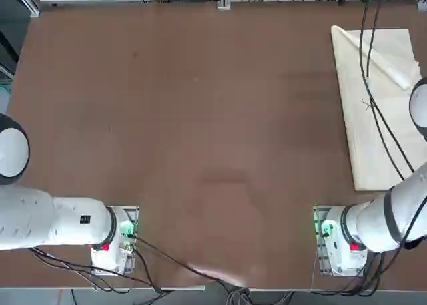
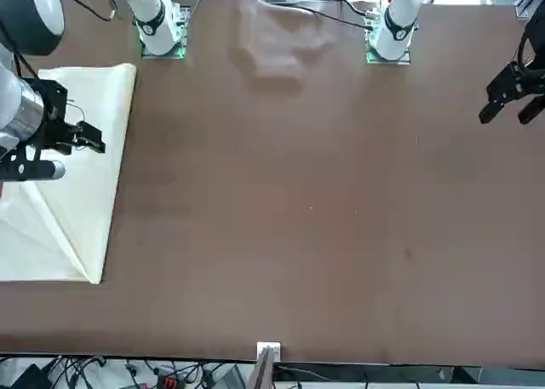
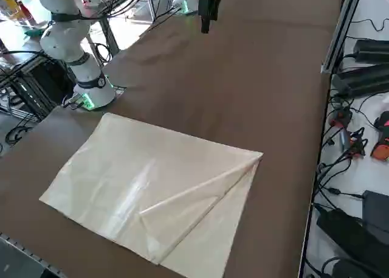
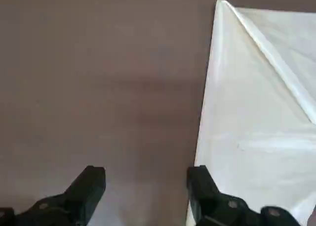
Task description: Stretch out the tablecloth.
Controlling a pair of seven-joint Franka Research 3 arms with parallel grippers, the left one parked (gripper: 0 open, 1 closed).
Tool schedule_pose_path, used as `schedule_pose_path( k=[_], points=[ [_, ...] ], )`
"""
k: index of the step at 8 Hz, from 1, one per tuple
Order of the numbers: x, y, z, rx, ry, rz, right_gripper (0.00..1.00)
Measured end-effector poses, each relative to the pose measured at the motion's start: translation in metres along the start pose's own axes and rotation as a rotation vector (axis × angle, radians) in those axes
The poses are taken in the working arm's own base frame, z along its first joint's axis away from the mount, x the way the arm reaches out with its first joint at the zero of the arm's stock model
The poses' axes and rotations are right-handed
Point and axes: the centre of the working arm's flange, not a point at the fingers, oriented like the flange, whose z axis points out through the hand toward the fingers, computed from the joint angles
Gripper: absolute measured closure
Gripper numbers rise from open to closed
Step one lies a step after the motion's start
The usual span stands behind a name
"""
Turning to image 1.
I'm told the cream tablecloth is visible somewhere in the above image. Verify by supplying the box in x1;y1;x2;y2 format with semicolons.
330;25;422;192

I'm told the black base cable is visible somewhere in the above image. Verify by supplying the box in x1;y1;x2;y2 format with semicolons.
28;247;163;292
131;234;250;289

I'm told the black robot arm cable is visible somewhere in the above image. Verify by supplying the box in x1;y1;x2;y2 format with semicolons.
366;0;416;172
358;0;406;182

